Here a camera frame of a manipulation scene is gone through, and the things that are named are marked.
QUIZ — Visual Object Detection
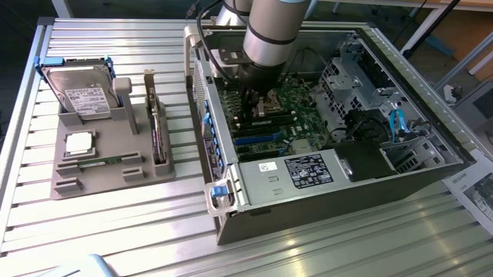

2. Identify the pale grey-blue object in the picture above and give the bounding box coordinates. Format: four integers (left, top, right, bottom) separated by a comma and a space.
34, 253, 122, 277

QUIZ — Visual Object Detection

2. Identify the hard disk with blue bracket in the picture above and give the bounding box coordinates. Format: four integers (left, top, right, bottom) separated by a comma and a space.
34, 55, 118, 121

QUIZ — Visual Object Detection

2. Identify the white power strip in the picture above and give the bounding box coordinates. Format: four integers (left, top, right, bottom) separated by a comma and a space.
441, 83, 465, 102

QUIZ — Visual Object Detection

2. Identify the silver power supply with label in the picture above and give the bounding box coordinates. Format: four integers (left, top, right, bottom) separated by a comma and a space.
230, 148, 348, 209

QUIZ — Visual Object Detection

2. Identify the silver chipset heat sink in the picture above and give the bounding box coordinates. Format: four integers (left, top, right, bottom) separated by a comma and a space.
289, 139, 321, 153

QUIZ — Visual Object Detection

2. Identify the black RAM slot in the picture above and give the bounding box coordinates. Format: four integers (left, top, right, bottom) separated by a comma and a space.
242, 113, 298, 129

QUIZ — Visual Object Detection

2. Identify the blue expansion slot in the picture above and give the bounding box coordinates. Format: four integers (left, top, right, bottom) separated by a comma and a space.
234, 130, 286, 147

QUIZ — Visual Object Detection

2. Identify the CPU socket with metal frame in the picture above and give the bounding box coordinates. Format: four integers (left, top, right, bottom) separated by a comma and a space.
256, 88, 296, 117

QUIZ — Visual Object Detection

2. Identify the grey parts rack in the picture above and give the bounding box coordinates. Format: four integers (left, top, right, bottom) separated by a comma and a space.
50, 76, 178, 201

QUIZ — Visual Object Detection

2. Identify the green RAM stick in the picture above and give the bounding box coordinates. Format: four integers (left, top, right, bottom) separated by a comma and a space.
78, 156, 125, 169

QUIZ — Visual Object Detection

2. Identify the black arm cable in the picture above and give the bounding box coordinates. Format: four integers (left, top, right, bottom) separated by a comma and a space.
196, 0, 234, 83

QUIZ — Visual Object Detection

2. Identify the black expansion slot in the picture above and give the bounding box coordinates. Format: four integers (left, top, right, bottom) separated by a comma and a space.
236, 147, 290, 162

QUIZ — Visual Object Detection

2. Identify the silver metal disk bay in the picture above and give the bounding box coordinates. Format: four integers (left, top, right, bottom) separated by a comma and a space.
315, 36, 411, 131

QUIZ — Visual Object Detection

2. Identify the grey clamp with blue latch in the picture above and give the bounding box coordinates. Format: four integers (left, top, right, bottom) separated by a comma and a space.
204, 178, 237, 218

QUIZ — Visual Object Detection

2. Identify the black fan shroud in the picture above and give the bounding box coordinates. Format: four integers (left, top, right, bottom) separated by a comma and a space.
333, 111, 400, 183

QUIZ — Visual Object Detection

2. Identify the silver CPU chip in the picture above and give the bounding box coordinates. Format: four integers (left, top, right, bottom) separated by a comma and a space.
65, 133, 95, 154

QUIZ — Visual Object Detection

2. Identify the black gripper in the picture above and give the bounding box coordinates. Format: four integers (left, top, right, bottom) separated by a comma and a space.
236, 61, 289, 102

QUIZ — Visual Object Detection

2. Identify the blue data wire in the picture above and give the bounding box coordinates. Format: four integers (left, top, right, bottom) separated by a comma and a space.
388, 108, 411, 144

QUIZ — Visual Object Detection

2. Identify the white table frame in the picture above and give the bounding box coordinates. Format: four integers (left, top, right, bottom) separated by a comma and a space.
317, 0, 493, 76

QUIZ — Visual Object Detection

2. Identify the grey box with vent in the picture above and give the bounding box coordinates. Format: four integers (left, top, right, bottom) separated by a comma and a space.
451, 80, 493, 131

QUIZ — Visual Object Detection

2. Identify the grey case corner clamp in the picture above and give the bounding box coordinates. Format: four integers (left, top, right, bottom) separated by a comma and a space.
184, 24, 206, 79

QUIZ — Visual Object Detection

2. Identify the graphics card with metal bracket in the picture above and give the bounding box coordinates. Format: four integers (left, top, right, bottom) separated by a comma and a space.
144, 68, 172, 169

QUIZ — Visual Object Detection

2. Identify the green motherboard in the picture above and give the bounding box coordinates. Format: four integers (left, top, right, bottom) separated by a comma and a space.
217, 72, 333, 163

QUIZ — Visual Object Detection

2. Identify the black open PC case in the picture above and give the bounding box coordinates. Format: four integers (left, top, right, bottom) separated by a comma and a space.
185, 24, 478, 246

